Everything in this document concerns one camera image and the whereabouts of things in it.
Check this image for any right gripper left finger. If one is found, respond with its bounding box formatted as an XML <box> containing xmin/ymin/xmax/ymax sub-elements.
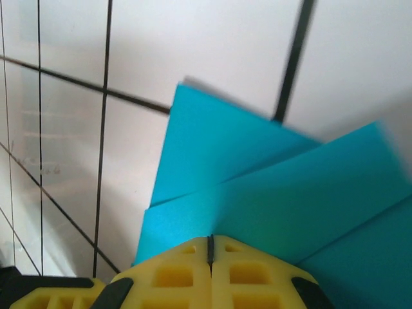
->
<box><xmin>92</xmin><ymin>236</ymin><xmax>212</xmax><ymax>309</ymax></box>

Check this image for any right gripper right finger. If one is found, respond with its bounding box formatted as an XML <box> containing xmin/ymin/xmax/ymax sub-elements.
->
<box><xmin>211</xmin><ymin>235</ymin><xmax>336</xmax><ymax>309</ymax></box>

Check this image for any blue paper sheet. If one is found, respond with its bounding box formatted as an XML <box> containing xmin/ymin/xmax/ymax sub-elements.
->
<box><xmin>131</xmin><ymin>75</ymin><xmax>412</xmax><ymax>309</ymax></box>

